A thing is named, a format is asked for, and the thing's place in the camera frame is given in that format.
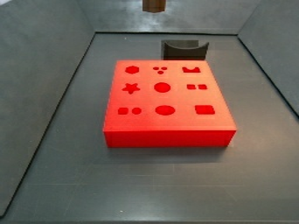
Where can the red shape sorting block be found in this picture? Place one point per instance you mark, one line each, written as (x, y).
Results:
(165, 104)

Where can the brown hexagonal peg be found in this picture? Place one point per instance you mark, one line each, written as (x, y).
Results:
(153, 5)

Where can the black curved holder block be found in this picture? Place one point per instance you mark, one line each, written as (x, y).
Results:
(183, 50)

